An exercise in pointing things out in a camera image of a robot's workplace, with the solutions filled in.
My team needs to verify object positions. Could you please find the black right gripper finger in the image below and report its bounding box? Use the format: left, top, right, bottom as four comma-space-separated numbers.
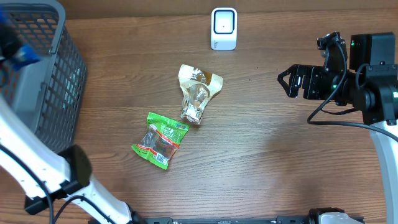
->
277, 73, 302, 98
278, 64, 305, 78

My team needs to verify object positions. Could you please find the beige foil snack pouch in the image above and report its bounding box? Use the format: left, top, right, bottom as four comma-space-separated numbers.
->
178, 64, 223, 124

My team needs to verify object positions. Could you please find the green snack packet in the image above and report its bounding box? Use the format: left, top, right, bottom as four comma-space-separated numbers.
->
132, 112, 189, 170

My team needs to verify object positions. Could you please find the blue snack bar wrapper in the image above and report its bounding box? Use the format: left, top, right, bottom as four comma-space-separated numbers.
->
1, 11, 40, 70

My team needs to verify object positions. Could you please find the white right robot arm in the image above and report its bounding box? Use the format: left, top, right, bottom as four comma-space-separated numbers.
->
277, 32, 397, 223

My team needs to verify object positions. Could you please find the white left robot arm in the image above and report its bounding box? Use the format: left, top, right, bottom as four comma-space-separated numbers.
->
1, 1, 142, 223

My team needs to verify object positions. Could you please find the white barcode scanner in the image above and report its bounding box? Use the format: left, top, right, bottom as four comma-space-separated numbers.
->
210, 7, 238, 50

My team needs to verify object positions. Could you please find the grey plastic mesh basket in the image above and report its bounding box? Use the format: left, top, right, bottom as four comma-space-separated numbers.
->
1, 1, 86, 153

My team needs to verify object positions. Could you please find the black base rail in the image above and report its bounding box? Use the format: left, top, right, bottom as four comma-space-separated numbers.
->
146, 211, 319, 224

